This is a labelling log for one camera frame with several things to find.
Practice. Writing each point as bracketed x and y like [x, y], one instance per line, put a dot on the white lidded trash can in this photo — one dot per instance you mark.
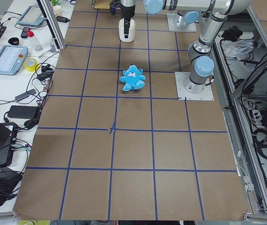
[131, 34]

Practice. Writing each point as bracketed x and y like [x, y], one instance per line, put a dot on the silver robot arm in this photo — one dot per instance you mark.
[198, 52]
[219, 8]

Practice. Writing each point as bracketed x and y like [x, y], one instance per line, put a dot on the paper cup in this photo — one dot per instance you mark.
[57, 10]

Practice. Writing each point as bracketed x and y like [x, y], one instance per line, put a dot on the blue plush teddy bear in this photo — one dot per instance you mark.
[133, 78]

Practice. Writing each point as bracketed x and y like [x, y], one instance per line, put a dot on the upper teach pendant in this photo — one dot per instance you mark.
[32, 17]

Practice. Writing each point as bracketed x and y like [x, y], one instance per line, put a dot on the teach pendant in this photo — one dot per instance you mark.
[12, 58]
[32, 17]

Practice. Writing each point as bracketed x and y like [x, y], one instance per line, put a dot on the clear plastic bottle red cap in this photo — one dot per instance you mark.
[34, 41]

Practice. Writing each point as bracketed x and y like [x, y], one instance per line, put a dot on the yellow tape roll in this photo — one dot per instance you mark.
[30, 64]

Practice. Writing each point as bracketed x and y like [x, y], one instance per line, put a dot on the black round dish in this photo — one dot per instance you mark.
[14, 41]

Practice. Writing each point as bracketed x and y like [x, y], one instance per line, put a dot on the black cloth bundle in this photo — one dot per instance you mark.
[232, 34]

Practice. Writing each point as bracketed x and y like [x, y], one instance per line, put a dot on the lower teach pendant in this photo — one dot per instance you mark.
[12, 58]

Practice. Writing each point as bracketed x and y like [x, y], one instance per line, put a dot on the black power brick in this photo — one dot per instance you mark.
[22, 112]

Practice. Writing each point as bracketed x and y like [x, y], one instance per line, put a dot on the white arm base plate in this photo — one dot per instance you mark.
[176, 23]
[187, 90]

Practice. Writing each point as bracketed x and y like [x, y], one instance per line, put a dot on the aluminium frame post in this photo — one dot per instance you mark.
[49, 15]

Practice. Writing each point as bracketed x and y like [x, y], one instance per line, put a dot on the aluminium frame cable tray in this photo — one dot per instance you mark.
[247, 91]

